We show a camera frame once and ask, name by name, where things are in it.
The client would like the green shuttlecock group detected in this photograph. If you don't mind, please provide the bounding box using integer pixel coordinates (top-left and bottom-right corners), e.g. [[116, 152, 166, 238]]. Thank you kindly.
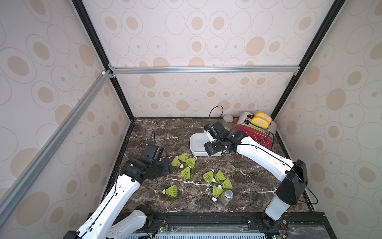
[[177, 153, 190, 162], [186, 156, 198, 168], [171, 156, 184, 169], [180, 166, 191, 179]]

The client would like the green shuttlecock lone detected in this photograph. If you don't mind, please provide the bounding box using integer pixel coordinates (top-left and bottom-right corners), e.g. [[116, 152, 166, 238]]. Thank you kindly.
[[162, 185, 178, 198]]

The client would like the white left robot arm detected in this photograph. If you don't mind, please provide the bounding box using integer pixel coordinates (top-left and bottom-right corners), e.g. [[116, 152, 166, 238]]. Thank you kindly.
[[64, 143, 174, 239]]

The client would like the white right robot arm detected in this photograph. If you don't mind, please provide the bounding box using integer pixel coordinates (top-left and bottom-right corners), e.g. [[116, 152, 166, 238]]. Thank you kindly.
[[204, 121, 307, 229]]

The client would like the white storage box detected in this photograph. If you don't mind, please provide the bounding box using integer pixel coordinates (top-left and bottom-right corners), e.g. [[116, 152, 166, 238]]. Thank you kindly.
[[190, 133, 210, 157]]

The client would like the clear jar with powder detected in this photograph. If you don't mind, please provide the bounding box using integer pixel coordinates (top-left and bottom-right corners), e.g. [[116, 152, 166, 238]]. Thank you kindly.
[[222, 115, 235, 131]]

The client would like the green shuttlecock top group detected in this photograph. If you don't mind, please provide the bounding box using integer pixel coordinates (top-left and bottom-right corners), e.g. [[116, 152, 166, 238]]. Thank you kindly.
[[177, 153, 190, 162]]

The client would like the front yellow toast slice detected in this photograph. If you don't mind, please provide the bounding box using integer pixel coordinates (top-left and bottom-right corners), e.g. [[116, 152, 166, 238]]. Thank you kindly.
[[250, 117, 270, 129]]

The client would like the yellow toast slice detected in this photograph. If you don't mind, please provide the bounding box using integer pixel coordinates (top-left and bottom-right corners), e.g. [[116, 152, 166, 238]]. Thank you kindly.
[[256, 112, 272, 124], [250, 117, 270, 129]]

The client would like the red dotted toaster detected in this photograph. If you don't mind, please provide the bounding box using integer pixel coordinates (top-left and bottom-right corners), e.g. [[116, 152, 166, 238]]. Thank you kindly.
[[234, 112, 277, 149]]

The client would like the green shuttlecock right low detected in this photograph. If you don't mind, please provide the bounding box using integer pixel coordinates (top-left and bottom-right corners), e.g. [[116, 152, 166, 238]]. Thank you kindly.
[[218, 178, 233, 190]]

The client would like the back yellow toast slice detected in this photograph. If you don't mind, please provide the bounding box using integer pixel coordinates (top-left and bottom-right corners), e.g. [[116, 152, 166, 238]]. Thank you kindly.
[[256, 112, 272, 124]]

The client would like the metal lidded shaker jar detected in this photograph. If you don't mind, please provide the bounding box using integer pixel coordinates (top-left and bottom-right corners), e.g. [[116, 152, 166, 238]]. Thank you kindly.
[[220, 190, 234, 206]]

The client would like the black toaster power cable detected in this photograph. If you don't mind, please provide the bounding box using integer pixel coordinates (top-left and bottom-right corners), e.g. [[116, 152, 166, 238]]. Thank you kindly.
[[253, 131, 277, 150]]

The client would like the silver horizontal aluminium rail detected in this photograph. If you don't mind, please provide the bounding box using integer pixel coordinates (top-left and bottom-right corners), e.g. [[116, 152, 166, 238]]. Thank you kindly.
[[110, 65, 300, 75]]

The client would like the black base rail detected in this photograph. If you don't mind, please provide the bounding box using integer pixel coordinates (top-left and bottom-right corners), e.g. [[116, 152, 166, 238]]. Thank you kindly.
[[79, 211, 338, 239]]

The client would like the silver left aluminium rail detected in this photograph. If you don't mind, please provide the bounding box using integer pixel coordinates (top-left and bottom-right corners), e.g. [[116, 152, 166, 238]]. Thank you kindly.
[[1, 70, 111, 227]]

